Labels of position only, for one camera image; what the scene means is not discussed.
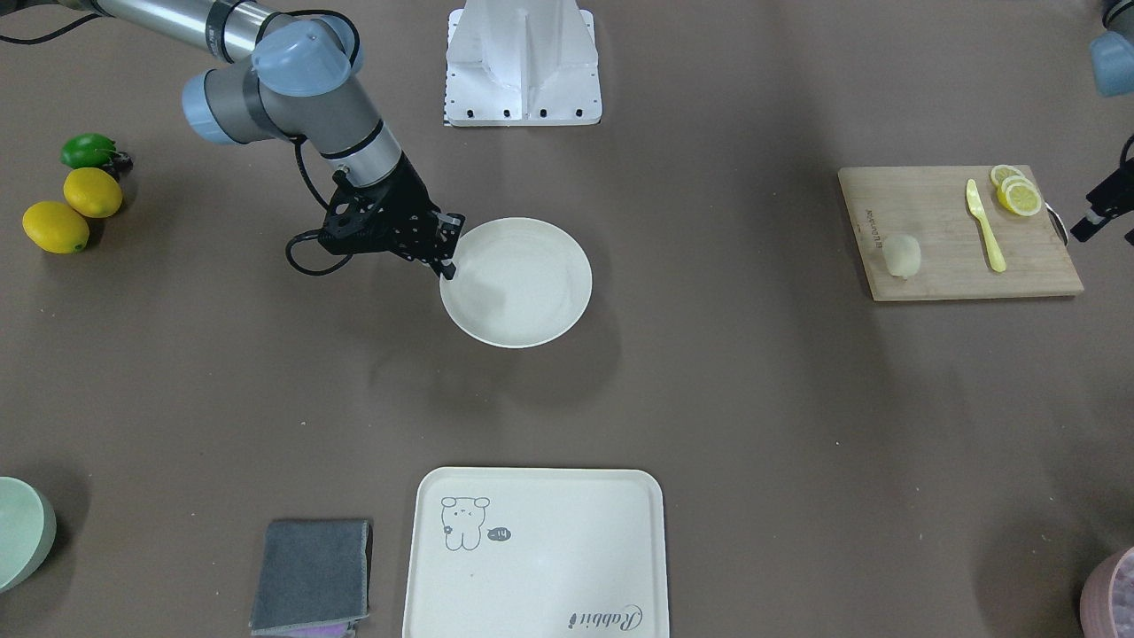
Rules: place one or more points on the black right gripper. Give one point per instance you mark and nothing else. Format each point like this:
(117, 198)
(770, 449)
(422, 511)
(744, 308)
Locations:
(410, 194)

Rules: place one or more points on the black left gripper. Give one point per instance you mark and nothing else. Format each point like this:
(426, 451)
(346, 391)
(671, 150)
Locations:
(1107, 197)

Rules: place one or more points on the cream round plate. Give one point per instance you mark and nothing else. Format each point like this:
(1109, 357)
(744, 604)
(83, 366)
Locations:
(519, 283)

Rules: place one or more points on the pale white bun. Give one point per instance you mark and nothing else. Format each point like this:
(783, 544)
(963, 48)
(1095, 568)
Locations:
(902, 255)

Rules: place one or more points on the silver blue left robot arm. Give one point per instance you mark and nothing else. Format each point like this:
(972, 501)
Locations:
(1112, 64)

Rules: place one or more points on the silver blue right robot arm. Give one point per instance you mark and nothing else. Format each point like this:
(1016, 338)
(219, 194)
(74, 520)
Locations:
(292, 76)

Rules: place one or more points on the cream rabbit tray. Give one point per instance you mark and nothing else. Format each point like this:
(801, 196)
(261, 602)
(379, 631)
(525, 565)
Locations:
(537, 552)

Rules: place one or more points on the lemon slices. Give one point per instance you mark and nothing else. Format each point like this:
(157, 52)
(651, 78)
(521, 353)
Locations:
(1016, 192)

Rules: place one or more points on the yellow plastic knife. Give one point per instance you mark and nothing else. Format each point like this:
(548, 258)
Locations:
(992, 250)

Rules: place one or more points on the wooden cutting board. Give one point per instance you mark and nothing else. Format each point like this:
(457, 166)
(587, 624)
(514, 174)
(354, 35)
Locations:
(930, 205)

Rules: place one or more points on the grey folded cloth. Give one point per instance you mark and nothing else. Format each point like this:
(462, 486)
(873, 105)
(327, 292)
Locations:
(314, 578)

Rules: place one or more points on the dark cherries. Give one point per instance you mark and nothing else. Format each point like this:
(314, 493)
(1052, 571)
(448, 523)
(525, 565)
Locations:
(119, 165)

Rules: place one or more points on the yellow lemon far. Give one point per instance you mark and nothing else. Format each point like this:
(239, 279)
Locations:
(93, 193)

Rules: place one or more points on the yellow lemon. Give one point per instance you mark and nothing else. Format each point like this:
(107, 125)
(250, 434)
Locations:
(56, 227)
(93, 193)

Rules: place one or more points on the green lime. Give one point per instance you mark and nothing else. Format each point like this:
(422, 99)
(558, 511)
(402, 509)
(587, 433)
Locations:
(90, 150)

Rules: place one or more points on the yellow lemon near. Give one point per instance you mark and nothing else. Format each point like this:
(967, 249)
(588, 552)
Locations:
(56, 227)

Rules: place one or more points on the pink bowl with ice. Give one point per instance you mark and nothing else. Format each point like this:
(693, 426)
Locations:
(1106, 602)

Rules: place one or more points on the mint green bowl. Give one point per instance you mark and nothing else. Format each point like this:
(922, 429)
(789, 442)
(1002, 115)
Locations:
(28, 528)

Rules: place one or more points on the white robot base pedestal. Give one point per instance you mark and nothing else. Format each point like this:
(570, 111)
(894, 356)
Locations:
(522, 64)

